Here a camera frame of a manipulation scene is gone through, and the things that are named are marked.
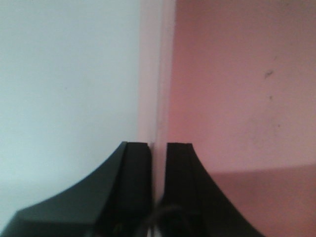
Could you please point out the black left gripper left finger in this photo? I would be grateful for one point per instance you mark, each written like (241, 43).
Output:
(109, 202)

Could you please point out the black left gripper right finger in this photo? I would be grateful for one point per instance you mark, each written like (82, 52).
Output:
(205, 210)

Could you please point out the pink plastic box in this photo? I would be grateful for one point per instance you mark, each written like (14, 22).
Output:
(237, 79)

